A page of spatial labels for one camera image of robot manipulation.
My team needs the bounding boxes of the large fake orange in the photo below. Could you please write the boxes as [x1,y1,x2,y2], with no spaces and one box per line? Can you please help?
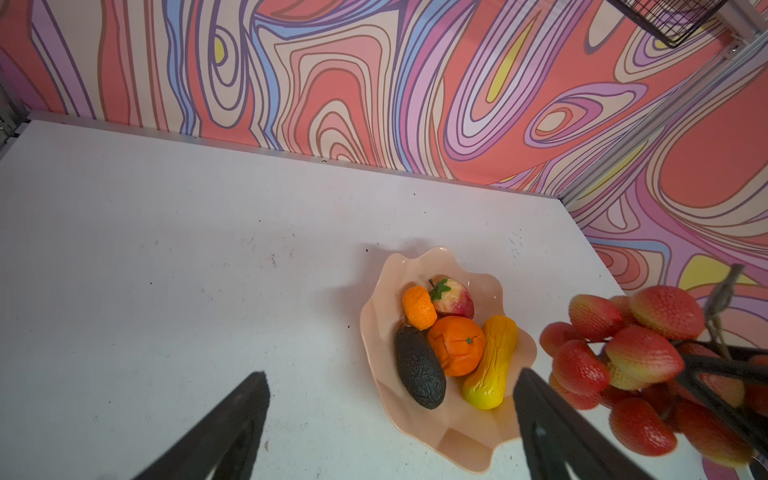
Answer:
[427,316,486,377]

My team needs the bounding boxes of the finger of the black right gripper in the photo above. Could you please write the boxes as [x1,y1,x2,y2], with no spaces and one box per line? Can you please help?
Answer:
[674,341,767,384]
[677,368,767,456]

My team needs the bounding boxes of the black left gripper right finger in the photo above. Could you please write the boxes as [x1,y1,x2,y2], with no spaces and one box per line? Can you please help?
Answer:
[513,368,650,480]

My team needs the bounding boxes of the black wire basket back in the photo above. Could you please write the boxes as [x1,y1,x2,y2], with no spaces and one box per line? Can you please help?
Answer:
[608,0,727,48]

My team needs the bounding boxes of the red fake strawberry bunch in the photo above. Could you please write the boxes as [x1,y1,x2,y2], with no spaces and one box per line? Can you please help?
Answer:
[539,264,767,469]

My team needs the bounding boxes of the dark fake avocado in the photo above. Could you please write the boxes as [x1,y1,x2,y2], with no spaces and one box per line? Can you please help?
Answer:
[394,324,447,410]

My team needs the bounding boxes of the yellow fake squash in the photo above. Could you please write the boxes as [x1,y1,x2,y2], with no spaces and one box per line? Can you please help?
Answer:
[462,315,519,410]

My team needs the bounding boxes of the small fake orange mandarin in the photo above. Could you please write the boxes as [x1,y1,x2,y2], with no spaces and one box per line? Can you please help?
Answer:
[402,285,438,331]

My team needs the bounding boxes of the pink wavy fruit bowl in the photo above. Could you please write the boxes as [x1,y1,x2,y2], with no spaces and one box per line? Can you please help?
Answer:
[360,247,537,474]

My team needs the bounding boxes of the red fake apple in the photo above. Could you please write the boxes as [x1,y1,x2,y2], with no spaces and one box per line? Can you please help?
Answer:
[429,277,475,319]

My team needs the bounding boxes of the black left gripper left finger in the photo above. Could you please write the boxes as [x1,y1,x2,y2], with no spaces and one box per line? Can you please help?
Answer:
[137,372,270,479]

